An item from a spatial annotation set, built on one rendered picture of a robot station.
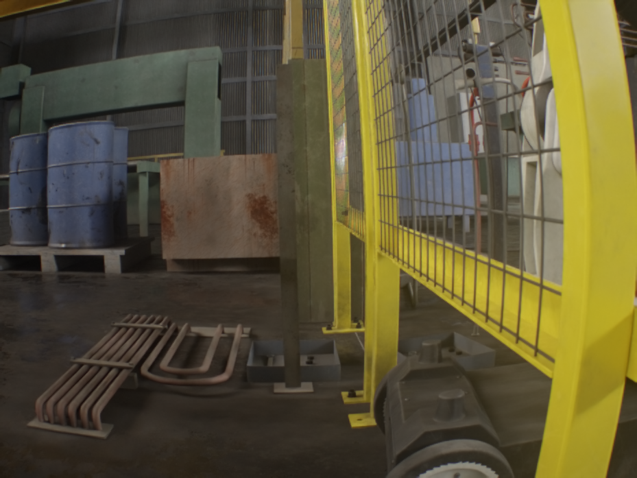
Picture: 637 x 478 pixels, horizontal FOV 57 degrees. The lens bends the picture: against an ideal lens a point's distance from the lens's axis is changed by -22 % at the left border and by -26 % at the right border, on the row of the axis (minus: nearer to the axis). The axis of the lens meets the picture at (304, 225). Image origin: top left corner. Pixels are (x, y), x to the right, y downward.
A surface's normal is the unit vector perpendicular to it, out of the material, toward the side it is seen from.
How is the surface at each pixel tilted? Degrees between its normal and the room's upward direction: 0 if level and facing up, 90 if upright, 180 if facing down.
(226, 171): 90
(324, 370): 90
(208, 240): 90
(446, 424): 0
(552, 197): 113
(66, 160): 90
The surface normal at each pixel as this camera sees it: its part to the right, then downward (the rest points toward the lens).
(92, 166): 0.63, 0.03
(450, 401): -0.25, 0.00
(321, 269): 0.04, 0.05
